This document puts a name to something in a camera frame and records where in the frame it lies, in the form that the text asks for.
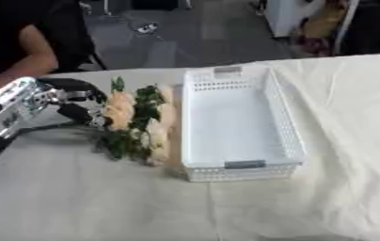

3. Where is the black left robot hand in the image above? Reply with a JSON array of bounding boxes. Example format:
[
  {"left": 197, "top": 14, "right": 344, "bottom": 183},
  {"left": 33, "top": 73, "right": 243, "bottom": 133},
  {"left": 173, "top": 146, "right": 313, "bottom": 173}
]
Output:
[{"left": 35, "top": 77, "right": 115, "bottom": 129}]

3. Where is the white plastic basket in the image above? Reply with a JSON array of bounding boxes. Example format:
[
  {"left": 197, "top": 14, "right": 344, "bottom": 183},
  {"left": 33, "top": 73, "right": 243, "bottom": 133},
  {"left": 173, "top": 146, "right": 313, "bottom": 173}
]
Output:
[{"left": 178, "top": 64, "right": 309, "bottom": 184}]

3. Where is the black office chair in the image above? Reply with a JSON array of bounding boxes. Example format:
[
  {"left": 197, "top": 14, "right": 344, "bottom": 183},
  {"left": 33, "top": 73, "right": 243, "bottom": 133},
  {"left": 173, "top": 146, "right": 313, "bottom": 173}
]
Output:
[{"left": 59, "top": 0, "right": 110, "bottom": 72}]

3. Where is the person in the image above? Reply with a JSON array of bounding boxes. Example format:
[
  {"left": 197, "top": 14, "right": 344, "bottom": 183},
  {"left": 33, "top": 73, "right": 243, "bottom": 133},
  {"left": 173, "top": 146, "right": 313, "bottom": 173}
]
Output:
[{"left": 0, "top": 0, "right": 98, "bottom": 99}]

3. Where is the black and white shoe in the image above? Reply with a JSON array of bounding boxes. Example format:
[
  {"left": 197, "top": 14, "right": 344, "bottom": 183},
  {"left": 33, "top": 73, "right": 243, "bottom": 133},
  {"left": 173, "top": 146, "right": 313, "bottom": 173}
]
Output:
[{"left": 135, "top": 22, "right": 161, "bottom": 35}]

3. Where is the cream artificial flower bouquet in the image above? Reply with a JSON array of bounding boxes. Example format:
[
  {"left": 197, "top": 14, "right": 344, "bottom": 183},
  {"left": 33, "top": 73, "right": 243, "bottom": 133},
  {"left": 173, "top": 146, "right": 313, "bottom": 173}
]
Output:
[{"left": 91, "top": 75, "right": 181, "bottom": 168}]

